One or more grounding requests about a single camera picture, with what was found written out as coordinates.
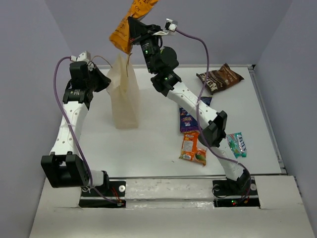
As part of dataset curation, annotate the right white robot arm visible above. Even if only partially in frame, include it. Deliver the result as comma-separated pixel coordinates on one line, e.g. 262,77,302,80
127,16,252,194

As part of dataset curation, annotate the teal Fox's candy bag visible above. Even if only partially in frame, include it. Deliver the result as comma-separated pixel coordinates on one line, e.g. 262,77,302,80
226,132,247,158

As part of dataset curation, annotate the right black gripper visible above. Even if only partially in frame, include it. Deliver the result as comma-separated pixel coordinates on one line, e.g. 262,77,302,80
129,14,165,73

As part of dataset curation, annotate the orange candy bag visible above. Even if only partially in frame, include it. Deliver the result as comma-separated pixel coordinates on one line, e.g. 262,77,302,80
179,132,207,167

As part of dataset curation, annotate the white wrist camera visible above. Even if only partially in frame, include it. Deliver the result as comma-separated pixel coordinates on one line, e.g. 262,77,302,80
153,18,178,36
70,51,91,63

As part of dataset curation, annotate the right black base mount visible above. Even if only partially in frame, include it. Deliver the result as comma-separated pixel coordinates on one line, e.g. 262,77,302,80
211,179,260,208

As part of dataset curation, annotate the orange Kettle chips bag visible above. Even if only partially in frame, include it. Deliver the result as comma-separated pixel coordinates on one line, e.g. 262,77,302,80
108,0,159,55

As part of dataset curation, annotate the blue purple candy bag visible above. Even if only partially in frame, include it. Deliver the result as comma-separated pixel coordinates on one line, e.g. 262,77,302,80
179,107,199,134

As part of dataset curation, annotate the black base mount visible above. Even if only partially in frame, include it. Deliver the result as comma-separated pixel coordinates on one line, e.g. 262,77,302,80
79,180,126,208
211,179,260,208

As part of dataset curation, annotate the cream paper bag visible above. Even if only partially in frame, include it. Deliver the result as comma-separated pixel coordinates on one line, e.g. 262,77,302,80
106,54,140,129

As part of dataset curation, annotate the brown Kettle chips bag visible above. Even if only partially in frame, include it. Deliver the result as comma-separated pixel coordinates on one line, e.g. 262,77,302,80
196,63,244,95

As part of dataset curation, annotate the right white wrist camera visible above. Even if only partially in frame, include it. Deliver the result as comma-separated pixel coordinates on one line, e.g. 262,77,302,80
153,18,178,36

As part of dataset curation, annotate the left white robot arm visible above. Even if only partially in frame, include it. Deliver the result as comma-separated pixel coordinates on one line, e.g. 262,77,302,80
41,60,111,196

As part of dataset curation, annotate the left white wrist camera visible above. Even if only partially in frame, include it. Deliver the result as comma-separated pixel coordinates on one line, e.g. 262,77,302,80
70,51,91,63

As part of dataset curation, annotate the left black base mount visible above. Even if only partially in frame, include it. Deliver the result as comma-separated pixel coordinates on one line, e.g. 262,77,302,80
79,180,126,208

